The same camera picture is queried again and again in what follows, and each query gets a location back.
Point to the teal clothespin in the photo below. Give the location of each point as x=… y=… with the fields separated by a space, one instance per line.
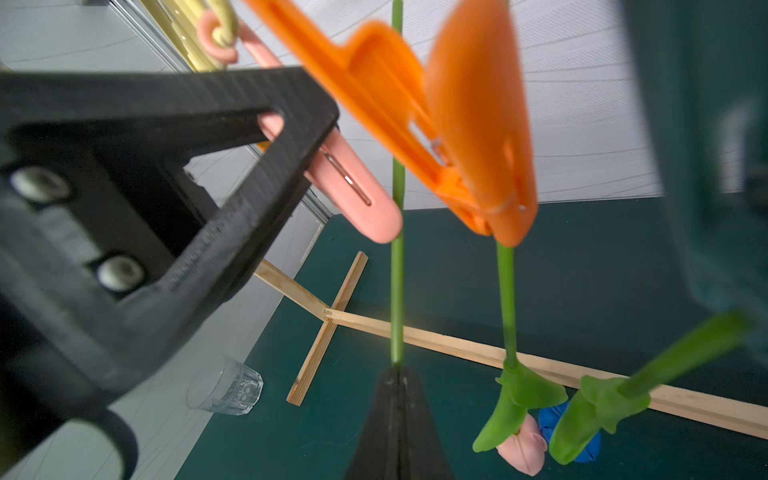
x=702 y=73

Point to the pink clothespin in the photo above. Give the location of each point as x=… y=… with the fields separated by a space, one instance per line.
x=336 y=169

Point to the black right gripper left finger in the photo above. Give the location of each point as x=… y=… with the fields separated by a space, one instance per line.
x=377 y=452

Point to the pink artificial tulip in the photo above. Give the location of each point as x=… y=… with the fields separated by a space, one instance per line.
x=511 y=431

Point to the clear drinking glass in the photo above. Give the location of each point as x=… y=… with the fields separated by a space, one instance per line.
x=224 y=385

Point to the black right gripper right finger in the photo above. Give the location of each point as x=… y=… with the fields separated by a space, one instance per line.
x=419 y=451

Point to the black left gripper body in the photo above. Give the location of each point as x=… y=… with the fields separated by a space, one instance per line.
x=36 y=444

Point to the wooden clothes rack frame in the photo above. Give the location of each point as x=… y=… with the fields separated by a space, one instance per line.
x=729 y=414

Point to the yellow wavy clothes hanger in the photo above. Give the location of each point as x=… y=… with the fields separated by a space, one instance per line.
x=192 y=30

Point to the orange artificial tulip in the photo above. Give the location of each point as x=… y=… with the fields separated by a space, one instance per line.
x=397 y=278

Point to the blue artificial tulip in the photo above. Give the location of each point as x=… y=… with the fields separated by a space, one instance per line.
x=600 y=404

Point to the orange clothespin inner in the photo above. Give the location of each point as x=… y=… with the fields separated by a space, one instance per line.
x=458 y=122

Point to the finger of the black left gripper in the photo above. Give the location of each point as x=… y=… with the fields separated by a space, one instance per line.
x=132 y=206

